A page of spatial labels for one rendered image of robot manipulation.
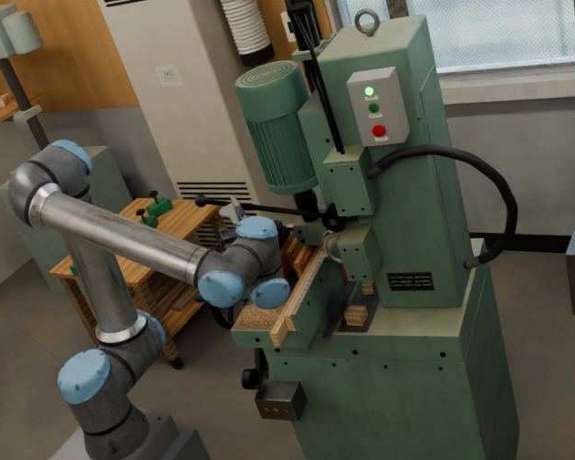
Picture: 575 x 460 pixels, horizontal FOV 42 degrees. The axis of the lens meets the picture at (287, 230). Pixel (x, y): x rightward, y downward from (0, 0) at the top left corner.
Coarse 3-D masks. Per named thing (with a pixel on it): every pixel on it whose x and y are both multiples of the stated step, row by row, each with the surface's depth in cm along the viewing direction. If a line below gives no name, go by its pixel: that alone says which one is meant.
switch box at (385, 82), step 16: (352, 80) 163; (368, 80) 162; (384, 80) 160; (352, 96) 165; (368, 96) 163; (384, 96) 162; (400, 96) 166; (368, 112) 166; (384, 112) 164; (400, 112) 165; (368, 128) 168; (384, 128) 166; (400, 128) 165; (368, 144) 170
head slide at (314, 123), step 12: (312, 96) 190; (312, 108) 183; (300, 120) 185; (312, 120) 184; (324, 120) 183; (312, 132) 186; (324, 132) 184; (312, 144) 188; (324, 144) 186; (312, 156) 190; (324, 156) 188; (324, 180) 192; (324, 192) 195
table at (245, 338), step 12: (336, 264) 212; (336, 276) 212; (324, 288) 204; (324, 300) 204; (312, 312) 196; (324, 312) 203; (312, 324) 196; (240, 336) 199; (252, 336) 197; (264, 336) 195; (288, 336) 192; (300, 336) 191; (312, 336) 196; (288, 348) 195; (300, 348) 193
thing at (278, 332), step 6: (318, 246) 214; (312, 258) 210; (306, 270) 206; (300, 282) 201; (294, 288) 200; (294, 294) 197; (288, 300) 196; (288, 306) 194; (282, 312) 192; (282, 318) 190; (276, 324) 188; (282, 324) 188; (276, 330) 186; (282, 330) 188; (270, 336) 186; (276, 336) 186; (282, 336) 188; (276, 342) 187; (282, 342) 188
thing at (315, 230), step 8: (296, 224) 210; (304, 224) 208; (312, 224) 207; (320, 224) 206; (296, 232) 210; (304, 232) 209; (312, 232) 208; (320, 232) 207; (304, 240) 210; (312, 240) 210; (320, 240) 209
